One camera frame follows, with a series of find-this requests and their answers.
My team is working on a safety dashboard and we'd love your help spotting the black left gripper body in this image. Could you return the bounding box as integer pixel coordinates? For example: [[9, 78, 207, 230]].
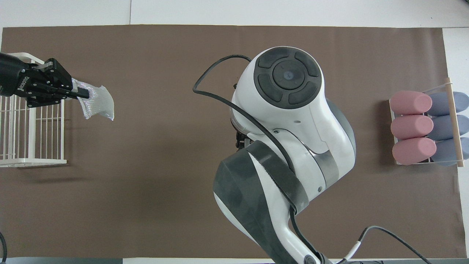
[[0, 52, 38, 98]]

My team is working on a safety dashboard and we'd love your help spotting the silver bubble wrap piece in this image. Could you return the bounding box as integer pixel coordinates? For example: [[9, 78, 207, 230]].
[[71, 78, 115, 121]]

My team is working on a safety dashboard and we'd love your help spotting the brown table mat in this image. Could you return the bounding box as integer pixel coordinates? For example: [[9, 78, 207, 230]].
[[0, 25, 466, 259]]

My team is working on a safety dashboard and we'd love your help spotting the pink plastic cup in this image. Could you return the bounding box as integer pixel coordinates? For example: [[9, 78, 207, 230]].
[[390, 114, 434, 140], [389, 91, 433, 116], [392, 137, 437, 166]]

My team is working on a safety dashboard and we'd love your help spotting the blue plastic cup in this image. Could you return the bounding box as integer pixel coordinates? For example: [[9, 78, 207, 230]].
[[428, 92, 469, 118], [432, 136, 469, 166], [431, 115, 469, 142]]

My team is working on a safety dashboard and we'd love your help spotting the clear cup holder wooden rod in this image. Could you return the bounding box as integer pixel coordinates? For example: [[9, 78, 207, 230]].
[[388, 77, 465, 168]]

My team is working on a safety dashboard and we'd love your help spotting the white wire dish rack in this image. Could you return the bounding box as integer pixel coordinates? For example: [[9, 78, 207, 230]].
[[0, 52, 68, 168]]

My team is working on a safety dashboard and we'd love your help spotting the thin cable with white connector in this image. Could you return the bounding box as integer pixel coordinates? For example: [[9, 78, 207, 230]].
[[337, 225, 433, 264]]

